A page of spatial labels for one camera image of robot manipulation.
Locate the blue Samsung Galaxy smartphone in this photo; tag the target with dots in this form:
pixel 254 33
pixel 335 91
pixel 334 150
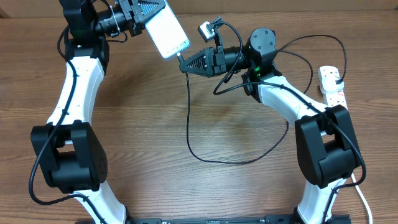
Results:
pixel 167 33

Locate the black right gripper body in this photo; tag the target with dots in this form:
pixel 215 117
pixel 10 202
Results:
pixel 230 58

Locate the white charger plug adapter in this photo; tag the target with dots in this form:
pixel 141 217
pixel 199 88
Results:
pixel 328 85

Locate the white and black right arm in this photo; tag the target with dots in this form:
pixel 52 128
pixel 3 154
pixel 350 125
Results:
pixel 327 148

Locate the white power strip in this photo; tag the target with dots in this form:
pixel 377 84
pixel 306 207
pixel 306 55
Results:
pixel 333 99

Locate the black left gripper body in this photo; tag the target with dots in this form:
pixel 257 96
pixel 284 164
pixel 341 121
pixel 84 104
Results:
pixel 119 20

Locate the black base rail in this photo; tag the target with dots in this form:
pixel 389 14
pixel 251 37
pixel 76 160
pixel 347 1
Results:
pixel 217 220

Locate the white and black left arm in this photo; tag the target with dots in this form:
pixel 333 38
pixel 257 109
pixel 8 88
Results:
pixel 68 152

